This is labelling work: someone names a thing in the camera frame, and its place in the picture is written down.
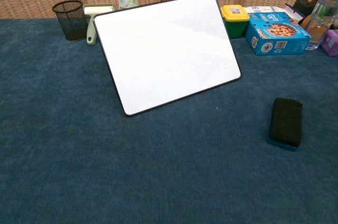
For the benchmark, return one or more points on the black felt eraser blue base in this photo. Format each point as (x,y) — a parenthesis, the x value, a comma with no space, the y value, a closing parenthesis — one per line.
(285,121)

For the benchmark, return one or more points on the green container with yellow lid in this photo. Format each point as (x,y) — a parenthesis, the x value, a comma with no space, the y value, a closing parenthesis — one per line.
(233,16)

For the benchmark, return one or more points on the dark blue table cloth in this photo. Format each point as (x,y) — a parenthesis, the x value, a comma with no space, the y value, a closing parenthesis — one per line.
(79,155)

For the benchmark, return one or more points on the green lint roller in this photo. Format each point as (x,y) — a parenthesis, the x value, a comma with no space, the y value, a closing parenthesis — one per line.
(97,10)

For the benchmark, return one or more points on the blue cookie box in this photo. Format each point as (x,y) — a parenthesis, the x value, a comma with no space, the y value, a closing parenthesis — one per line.
(274,43)

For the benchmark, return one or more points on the black mesh pen cup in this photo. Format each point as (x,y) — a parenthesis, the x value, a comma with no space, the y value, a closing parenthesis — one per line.
(70,23)

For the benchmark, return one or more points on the white printed snack bag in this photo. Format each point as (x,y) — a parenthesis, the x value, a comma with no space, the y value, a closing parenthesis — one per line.
(261,9)

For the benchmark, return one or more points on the orange fruit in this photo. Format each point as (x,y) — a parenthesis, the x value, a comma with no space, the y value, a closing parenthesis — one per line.
(306,22)

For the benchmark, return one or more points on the clear plastic water bottle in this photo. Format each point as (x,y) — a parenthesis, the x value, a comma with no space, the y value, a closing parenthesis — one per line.
(320,23)

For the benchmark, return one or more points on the small purple box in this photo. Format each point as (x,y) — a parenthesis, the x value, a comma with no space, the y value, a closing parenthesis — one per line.
(331,43)

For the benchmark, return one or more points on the white board with black frame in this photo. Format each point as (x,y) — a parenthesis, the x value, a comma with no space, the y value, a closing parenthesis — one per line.
(163,55)

